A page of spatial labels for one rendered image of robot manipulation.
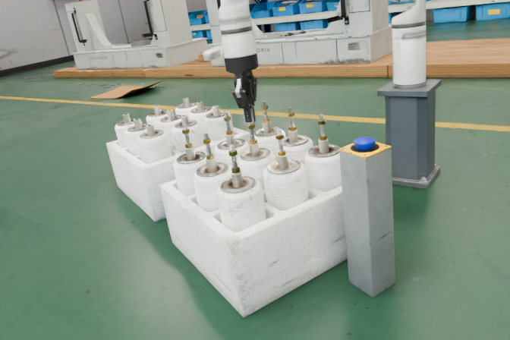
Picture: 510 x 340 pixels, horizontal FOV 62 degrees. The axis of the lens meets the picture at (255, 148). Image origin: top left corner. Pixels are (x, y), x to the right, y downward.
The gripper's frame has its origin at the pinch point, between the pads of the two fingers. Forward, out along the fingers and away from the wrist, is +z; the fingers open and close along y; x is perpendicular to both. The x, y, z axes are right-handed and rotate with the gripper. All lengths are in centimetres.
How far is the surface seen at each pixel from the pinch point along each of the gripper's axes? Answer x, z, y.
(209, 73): 108, 30, 246
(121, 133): 57, 12, 31
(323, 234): -16.3, 25.5, -10.8
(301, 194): -12.4, 15.6, -10.7
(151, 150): 37.7, 13.4, 15.7
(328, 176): -17.6, 14.5, -3.9
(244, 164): 1.6, 10.6, -4.3
